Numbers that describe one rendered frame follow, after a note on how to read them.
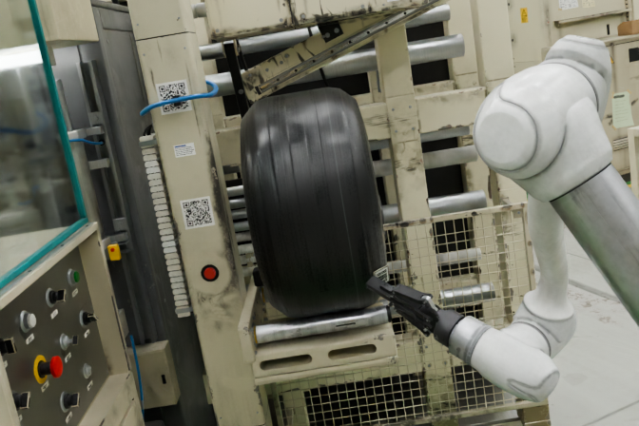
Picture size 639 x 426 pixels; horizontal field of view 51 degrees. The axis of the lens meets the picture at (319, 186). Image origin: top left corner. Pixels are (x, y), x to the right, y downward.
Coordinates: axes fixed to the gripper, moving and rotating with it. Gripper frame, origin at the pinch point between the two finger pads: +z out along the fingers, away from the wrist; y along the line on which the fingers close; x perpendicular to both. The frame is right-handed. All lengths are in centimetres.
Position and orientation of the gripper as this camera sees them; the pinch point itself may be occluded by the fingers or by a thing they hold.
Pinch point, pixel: (381, 288)
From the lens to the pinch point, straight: 155.4
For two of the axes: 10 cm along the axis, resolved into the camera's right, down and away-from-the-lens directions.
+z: -7.3, -3.7, 5.7
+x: 6.7, -5.6, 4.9
